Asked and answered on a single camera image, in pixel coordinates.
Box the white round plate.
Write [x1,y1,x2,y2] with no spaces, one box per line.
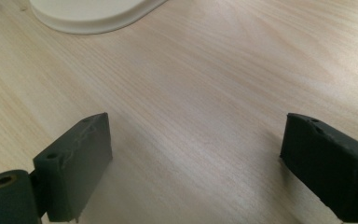
[28,0,169,35]

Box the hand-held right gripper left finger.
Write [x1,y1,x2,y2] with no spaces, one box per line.
[32,112,114,223]

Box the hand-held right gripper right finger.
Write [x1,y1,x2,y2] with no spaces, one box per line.
[280,112,358,224]

